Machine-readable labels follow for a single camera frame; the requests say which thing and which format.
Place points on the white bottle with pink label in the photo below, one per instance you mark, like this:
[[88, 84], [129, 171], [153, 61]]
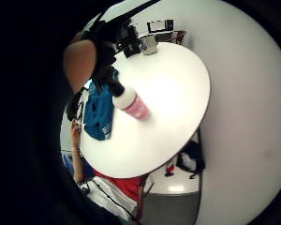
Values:
[[132, 104]]

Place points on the black handheld device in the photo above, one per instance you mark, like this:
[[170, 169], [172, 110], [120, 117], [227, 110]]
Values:
[[74, 106]]

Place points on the white mug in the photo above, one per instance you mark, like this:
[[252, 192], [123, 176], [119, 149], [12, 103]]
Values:
[[150, 45]]

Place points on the blue cloth bag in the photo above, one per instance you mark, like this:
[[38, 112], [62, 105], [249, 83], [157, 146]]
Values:
[[98, 115]]

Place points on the black monitor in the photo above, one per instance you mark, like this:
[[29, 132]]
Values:
[[160, 26]]

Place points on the red chair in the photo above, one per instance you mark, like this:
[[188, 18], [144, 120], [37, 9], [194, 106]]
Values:
[[180, 37]]

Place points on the small red and white object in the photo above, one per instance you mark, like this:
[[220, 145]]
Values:
[[170, 168]]

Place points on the black backpack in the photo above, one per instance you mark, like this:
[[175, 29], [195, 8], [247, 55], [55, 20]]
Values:
[[192, 159]]

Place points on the black camera on stand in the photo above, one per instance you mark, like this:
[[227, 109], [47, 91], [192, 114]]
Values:
[[129, 39]]

